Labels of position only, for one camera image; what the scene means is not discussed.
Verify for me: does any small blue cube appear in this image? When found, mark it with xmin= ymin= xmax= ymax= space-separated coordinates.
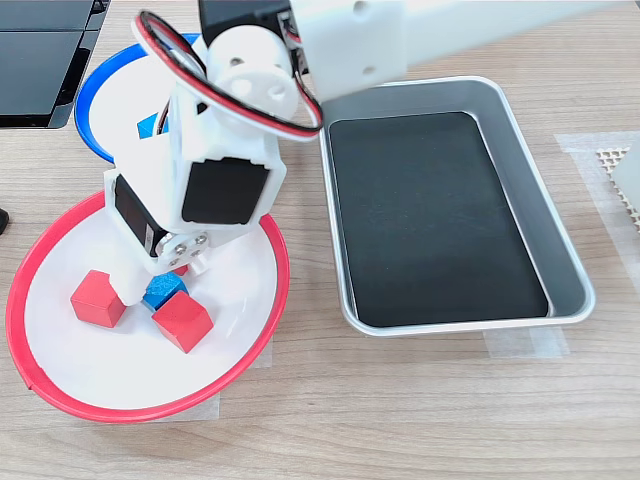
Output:
xmin=136 ymin=113 xmax=171 ymax=141
xmin=142 ymin=273 xmax=190 ymax=312

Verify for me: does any red-rimmed white plate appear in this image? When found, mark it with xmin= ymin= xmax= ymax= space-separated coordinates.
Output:
xmin=5 ymin=188 xmax=291 ymax=425

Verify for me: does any blue-rimmed white plate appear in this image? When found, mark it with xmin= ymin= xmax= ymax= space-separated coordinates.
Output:
xmin=73 ymin=32 xmax=209 ymax=169

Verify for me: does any clear tape piece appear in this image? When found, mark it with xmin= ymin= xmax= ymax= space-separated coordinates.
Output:
xmin=482 ymin=324 xmax=571 ymax=359
xmin=164 ymin=392 xmax=221 ymax=424
xmin=252 ymin=342 xmax=275 ymax=370

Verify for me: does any black flat device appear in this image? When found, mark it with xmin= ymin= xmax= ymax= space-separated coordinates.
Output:
xmin=0 ymin=0 xmax=112 ymax=130

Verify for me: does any black tray mat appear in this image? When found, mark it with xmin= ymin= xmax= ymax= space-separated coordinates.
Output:
xmin=328 ymin=112 xmax=550 ymax=329

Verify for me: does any steel tray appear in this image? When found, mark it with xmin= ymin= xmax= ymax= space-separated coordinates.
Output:
xmin=314 ymin=75 xmax=597 ymax=337

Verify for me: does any pale grey sheet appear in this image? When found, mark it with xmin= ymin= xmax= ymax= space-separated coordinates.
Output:
xmin=553 ymin=130 xmax=640 ymax=296

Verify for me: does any red black white cable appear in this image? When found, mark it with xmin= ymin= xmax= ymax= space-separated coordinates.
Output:
xmin=132 ymin=10 xmax=325 ymax=145

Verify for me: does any pale perforated base plate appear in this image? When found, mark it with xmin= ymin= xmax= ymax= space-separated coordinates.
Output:
xmin=594 ymin=145 xmax=640 ymax=235

